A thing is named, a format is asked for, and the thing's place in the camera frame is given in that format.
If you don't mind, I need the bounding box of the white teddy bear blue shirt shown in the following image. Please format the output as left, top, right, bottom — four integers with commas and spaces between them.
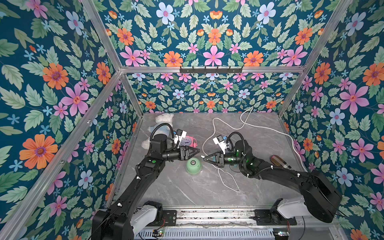
141, 114, 174, 150

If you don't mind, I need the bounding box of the plaid glasses case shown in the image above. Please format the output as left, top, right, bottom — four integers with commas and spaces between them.
270, 155, 292, 170

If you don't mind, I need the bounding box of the white power strip cord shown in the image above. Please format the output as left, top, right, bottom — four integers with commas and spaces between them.
201, 106, 306, 172

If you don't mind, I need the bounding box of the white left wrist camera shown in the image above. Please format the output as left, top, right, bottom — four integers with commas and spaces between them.
174, 129, 187, 148

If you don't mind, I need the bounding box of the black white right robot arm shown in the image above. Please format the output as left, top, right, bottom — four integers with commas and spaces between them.
203, 132, 342, 223

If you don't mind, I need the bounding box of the white usb charging cable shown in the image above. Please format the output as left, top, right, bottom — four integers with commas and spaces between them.
200, 154, 241, 193

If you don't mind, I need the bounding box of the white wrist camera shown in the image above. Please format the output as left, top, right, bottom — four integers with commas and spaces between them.
213, 135, 227, 154
174, 129, 187, 148

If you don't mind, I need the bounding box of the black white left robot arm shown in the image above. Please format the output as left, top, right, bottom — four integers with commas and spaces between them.
89, 123, 200, 240

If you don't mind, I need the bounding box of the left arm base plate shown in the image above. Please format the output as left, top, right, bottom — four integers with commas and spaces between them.
155, 210, 177, 227

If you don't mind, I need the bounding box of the green round meat grinder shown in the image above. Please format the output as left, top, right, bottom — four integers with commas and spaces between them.
186, 158, 202, 175

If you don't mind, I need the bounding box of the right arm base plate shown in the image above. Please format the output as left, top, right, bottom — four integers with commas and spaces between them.
253, 209, 297, 226

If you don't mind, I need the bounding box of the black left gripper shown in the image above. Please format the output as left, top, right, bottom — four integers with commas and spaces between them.
159, 145, 198, 162

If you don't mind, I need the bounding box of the black wall hook rail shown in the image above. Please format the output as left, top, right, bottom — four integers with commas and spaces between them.
179, 66, 243, 75

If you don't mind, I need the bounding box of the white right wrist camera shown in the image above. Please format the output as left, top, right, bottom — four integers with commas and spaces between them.
213, 135, 227, 154

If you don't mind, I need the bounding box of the pink alarm clock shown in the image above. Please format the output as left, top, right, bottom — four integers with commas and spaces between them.
182, 136, 198, 148

